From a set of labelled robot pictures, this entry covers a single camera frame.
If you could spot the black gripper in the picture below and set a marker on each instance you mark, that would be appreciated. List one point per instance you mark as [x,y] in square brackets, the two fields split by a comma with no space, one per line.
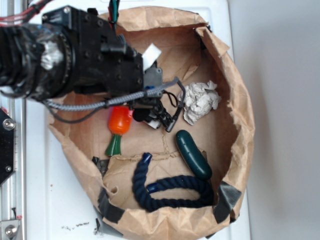
[97,60]

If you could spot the orange plastic toy carrot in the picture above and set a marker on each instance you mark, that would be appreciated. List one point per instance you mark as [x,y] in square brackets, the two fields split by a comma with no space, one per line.
[119,124]

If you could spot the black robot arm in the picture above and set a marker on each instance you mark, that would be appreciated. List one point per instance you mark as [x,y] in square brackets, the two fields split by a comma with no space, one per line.
[29,63]

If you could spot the crumpled white paper ball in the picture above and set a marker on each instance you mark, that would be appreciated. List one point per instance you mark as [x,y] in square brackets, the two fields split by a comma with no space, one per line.
[200,99]

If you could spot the dark green toy cucumber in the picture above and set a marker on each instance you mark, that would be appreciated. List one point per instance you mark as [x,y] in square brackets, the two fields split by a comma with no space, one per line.
[192,155]

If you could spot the brown paper bag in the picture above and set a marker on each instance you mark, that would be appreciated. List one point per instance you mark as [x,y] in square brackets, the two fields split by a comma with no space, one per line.
[191,52]

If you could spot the black metal bracket plate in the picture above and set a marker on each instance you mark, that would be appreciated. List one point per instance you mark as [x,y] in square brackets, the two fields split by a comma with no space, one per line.
[7,146]

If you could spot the aluminium frame rail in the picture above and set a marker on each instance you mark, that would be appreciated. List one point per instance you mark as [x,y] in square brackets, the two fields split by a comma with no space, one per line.
[13,191]

